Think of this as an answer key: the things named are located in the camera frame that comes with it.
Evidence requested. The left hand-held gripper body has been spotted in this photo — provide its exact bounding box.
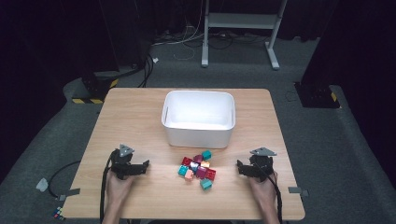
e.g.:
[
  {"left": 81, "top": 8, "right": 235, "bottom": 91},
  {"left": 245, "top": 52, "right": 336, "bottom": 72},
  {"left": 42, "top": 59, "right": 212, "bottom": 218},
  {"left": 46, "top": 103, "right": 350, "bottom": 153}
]
[{"left": 108, "top": 143, "right": 143, "bottom": 181}]

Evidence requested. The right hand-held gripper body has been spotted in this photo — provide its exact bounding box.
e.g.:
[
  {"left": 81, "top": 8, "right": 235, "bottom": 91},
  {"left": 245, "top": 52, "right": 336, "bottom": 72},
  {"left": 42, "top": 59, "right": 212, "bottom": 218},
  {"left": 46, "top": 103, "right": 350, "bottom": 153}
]
[{"left": 248, "top": 147, "right": 277, "bottom": 183}]

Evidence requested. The pile of coloured toy blocks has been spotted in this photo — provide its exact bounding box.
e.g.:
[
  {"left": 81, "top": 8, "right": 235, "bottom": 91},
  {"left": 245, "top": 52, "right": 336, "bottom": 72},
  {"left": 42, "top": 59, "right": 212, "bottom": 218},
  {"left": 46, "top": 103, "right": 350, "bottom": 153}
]
[{"left": 177, "top": 149, "right": 218, "bottom": 191}]

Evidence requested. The white plastic bin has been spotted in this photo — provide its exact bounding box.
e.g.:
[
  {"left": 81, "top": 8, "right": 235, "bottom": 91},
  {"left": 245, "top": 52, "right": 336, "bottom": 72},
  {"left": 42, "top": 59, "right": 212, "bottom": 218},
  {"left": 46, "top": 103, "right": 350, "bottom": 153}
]
[{"left": 161, "top": 90, "right": 236, "bottom": 149}]

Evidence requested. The person's right hand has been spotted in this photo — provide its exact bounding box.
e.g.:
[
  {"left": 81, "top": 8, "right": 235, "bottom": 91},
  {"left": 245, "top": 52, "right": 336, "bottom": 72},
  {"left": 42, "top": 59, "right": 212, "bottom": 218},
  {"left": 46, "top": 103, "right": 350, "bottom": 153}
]
[{"left": 247, "top": 172, "right": 278, "bottom": 203}]

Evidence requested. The person's left hand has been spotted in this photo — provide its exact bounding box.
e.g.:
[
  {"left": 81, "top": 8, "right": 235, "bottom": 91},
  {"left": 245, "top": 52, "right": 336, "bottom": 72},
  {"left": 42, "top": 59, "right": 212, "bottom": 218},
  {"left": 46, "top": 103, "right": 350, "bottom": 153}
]
[{"left": 106, "top": 170, "right": 135, "bottom": 203}]

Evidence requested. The grey tape strip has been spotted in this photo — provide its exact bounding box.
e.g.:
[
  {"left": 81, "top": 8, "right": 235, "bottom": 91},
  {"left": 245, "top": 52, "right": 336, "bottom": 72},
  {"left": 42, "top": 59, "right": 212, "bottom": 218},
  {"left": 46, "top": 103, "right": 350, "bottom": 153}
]
[
  {"left": 288, "top": 186, "right": 310, "bottom": 198},
  {"left": 57, "top": 188, "right": 81, "bottom": 202}
]

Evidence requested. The small colourful puzzle cube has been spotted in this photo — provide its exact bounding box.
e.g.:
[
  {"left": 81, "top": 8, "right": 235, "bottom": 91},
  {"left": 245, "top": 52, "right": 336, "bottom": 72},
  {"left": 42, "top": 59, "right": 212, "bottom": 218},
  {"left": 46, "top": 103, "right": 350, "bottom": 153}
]
[{"left": 51, "top": 206, "right": 66, "bottom": 222}]

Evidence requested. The black yellow-striped stand base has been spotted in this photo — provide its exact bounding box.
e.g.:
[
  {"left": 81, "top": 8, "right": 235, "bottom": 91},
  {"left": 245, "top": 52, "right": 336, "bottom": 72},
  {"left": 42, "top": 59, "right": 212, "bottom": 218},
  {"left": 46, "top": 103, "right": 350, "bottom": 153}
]
[
  {"left": 293, "top": 81, "right": 343, "bottom": 110},
  {"left": 71, "top": 69, "right": 120, "bottom": 105}
]

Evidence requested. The white tape lump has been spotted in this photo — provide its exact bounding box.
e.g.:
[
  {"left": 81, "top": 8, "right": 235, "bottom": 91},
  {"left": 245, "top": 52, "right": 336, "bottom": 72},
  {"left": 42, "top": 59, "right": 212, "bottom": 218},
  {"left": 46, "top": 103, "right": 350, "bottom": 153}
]
[{"left": 35, "top": 177, "right": 50, "bottom": 192}]

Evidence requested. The black curtain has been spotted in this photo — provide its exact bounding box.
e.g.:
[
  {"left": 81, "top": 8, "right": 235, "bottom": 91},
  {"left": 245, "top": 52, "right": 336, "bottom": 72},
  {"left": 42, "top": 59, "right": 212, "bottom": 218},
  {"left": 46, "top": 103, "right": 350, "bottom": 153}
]
[
  {"left": 0, "top": 0, "right": 150, "bottom": 185},
  {"left": 300, "top": 0, "right": 396, "bottom": 180}
]

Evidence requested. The white metal stand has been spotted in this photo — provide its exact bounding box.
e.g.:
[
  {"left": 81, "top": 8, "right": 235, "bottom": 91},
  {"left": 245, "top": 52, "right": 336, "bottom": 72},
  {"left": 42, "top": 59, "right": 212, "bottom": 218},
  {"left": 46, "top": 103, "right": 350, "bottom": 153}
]
[{"left": 201, "top": 0, "right": 289, "bottom": 71}]

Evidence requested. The right hand-held gripper cable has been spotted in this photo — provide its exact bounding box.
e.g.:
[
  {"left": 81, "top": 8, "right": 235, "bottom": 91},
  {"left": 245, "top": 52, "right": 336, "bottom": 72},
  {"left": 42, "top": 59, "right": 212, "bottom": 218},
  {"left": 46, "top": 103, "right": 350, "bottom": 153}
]
[{"left": 255, "top": 162, "right": 284, "bottom": 224}]

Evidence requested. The hand-held gripper cable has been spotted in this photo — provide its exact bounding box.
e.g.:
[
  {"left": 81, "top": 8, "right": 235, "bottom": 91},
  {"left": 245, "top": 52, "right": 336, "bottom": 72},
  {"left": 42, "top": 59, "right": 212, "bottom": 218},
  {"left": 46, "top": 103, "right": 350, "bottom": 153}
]
[
  {"left": 255, "top": 162, "right": 284, "bottom": 224},
  {"left": 98, "top": 151, "right": 115, "bottom": 224}
]

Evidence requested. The left hand-held gripper cable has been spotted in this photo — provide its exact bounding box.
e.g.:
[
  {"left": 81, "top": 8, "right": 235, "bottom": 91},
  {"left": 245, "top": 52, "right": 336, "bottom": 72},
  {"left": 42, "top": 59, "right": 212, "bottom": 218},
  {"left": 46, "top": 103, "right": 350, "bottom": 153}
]
[{"left": 98, "top": 151, "right": 115, "bottom": 224}]

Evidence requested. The black cable loop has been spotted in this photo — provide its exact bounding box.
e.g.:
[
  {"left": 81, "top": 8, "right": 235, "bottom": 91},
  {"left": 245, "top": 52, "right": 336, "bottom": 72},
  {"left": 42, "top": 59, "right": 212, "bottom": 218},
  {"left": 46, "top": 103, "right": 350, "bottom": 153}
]
[{"left": 47, "top": 160, "right": 82, "bottom": 199}]

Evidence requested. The black floor cable bundle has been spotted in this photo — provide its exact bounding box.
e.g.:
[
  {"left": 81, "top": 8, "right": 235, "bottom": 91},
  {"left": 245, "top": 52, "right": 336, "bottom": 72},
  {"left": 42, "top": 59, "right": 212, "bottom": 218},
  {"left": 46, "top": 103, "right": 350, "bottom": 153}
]
[{"left": 137, "top": 53, "right": 156, "bottom": 89}]

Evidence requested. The white floor cable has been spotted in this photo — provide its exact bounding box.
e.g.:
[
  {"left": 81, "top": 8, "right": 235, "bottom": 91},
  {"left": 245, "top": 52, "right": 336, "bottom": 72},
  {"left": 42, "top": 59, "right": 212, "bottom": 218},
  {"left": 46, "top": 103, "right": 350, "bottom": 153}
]
[{"left": 150, "top": 0, "right": 207, "bottom": 62}]

